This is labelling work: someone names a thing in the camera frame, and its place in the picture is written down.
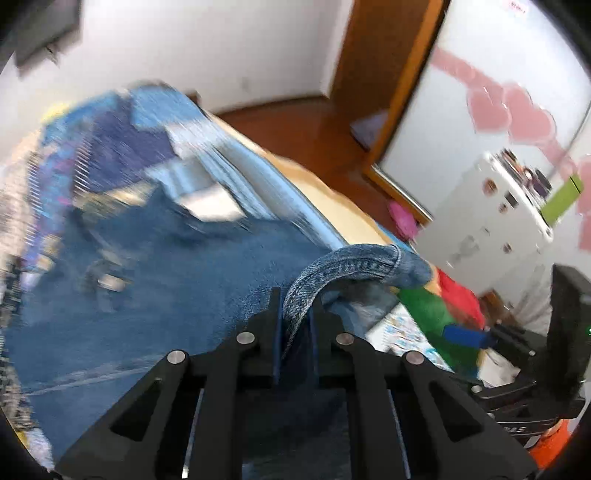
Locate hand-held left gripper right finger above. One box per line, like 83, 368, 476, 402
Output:
308, 306, 539, 480

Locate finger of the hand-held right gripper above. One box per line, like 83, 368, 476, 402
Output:
442, 324, 551, 359
468, 373, 536, 403

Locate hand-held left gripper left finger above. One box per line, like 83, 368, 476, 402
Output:
55, 287, 283, 480

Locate blue denim jeans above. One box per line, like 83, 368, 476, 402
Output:
4, 185, 435, 480

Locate rainbow striped cloth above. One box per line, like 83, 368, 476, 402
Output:
397, 268, 488, 377

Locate white drawer cabinet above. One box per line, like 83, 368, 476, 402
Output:
413, 151, 555, 296

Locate pink slippers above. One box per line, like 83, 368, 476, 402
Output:
387, 199, 419, 241

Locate green box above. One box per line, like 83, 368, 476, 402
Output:
540, 174, 585, 226

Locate beige bed mattress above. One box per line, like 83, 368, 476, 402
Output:
240, 134, 398, 247

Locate group of cosmetic bottles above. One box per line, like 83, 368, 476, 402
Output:
496, 147, 555, 200

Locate blue floor mat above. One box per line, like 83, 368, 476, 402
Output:
349, 110, 389, 152

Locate sliding door with pink hearts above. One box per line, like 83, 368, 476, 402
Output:
376, 0, 591, 259

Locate colourful printed blanket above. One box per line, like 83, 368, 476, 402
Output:
0, 83, 481, 467

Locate wooden door frame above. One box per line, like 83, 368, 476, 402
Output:
331, 0, 451, 222

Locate black wall television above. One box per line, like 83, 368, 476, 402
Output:
0, 0, 83, 70

